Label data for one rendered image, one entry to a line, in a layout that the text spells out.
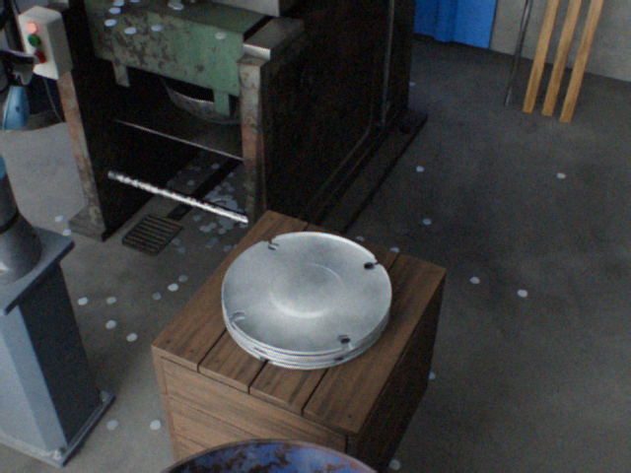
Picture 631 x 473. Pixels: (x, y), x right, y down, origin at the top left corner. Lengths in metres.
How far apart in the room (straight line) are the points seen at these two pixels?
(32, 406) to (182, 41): 0.76
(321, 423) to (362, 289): 0.25
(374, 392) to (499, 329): 0.66
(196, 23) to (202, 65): 0.09
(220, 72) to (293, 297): 0.53
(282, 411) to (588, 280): 1.01
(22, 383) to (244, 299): 0.43
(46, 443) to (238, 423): 0.44
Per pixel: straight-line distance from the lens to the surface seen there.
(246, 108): 1.54
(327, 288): 1.33
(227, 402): 1.32
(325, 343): 1.26
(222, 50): 1.59
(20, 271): 1.34
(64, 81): 1.84
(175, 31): 1.64
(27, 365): 1.45
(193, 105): 1.82
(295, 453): 1.05
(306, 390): 1.24
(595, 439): 1.71
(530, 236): 2.11
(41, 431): 1.60
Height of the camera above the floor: 1.34
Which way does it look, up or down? 41 degrees down
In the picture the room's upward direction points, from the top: 1 degrees clockwise
